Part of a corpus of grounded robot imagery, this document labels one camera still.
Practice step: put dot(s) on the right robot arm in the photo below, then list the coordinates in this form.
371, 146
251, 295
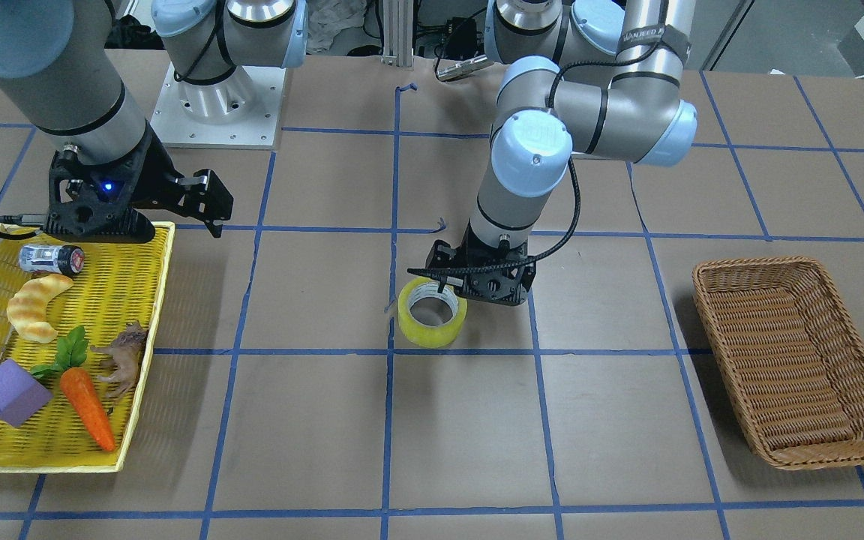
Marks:
54, 68

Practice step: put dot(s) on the brown wicker basket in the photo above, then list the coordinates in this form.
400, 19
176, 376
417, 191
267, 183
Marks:
791, 359

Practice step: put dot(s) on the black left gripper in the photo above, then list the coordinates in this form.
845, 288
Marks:
442, 259

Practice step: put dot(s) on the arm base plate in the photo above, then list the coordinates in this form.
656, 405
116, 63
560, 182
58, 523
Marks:
242, 112

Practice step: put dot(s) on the purple foam block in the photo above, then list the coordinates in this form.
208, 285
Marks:
21, 395

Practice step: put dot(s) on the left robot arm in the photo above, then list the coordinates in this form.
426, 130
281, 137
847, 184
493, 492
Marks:
595, 78

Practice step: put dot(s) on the yellow plastic basket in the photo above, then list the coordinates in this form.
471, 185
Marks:
120, 284

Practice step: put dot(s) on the brown toy dinosaur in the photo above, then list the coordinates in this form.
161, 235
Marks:
125, 352

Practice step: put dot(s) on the yellow tape roll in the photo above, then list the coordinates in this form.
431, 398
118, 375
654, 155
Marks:
430, 315

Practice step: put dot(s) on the orange toy carrot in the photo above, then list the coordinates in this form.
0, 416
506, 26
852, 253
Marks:
77, 386

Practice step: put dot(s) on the aluminium frame post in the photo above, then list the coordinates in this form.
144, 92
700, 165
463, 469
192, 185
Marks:
398, 25

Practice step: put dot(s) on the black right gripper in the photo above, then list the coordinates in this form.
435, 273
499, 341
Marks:
153, 178

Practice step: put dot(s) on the toy croissant bread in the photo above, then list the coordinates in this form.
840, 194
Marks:
26, 310

